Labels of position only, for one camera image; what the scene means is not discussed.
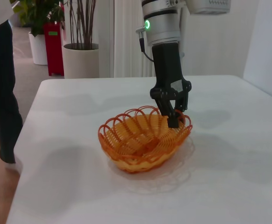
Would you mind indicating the white plant pot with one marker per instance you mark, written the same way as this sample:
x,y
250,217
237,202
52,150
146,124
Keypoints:
x,y
37,49

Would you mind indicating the person in dark trousers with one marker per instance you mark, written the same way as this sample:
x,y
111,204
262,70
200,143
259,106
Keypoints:
x,y
0,81

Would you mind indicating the beige round plant pot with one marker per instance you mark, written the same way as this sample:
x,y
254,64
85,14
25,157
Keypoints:
x,y
80,63

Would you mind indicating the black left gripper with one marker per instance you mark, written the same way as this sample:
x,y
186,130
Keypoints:
x,y
166,65

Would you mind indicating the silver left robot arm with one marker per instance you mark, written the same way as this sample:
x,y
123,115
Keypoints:
x,y
161,23

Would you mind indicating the green leafy plant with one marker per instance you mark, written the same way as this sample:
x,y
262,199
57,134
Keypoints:
x,y
37,14

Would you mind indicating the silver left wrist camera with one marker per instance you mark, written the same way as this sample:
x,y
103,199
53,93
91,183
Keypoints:
x,y
208,5

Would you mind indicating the red box stand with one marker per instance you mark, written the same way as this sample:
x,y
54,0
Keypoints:
x,y
54,51

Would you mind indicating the bare stem plant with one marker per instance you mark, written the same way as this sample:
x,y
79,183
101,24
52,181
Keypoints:
x,y
88,30

